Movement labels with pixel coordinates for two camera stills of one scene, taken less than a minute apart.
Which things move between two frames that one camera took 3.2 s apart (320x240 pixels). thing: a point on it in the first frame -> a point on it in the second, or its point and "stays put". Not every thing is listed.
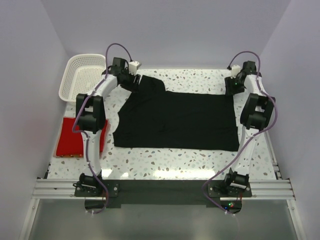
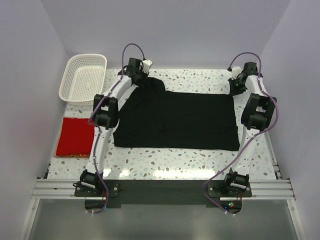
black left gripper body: x=130 y=81 -> x=142 y=77
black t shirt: x=152 y=117 stays put
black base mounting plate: x=100 y=194 stays put
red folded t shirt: x=70 y=143 stays put
